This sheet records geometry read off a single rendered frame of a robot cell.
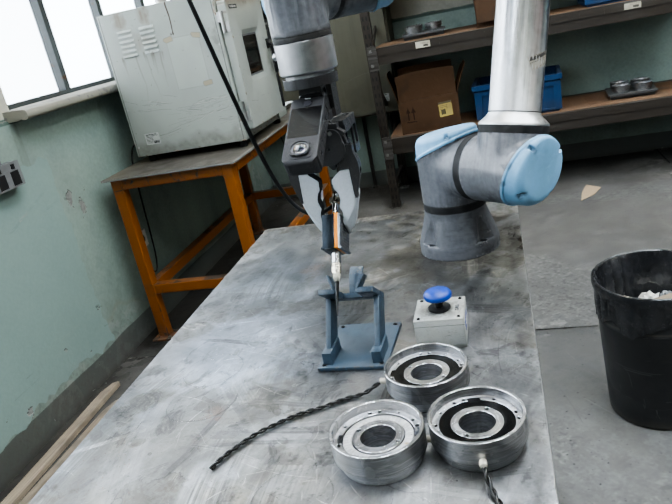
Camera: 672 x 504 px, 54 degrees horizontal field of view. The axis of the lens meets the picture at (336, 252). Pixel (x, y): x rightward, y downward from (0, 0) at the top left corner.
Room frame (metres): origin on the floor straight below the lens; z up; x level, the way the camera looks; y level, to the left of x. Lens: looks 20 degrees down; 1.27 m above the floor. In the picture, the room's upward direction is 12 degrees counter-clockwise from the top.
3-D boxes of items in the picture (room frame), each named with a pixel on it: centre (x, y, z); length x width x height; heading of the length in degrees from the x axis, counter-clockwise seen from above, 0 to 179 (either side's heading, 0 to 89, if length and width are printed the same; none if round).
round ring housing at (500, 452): (0.60, -0.11, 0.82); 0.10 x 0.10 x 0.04
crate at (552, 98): (4.13, -1.31, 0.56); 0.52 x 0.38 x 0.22; 71
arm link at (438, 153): (1.18, -0.24, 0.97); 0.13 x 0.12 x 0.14; 35
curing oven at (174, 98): (3.25, 0.42, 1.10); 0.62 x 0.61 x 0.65; 164
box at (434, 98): (4.25, -0.79, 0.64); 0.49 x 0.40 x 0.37; 79
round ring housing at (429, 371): (0.72, -0.08, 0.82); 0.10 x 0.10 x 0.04
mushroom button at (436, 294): (0.85, -0.13, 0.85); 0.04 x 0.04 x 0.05
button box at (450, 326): (0.86, -0.13, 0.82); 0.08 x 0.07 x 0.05; 164
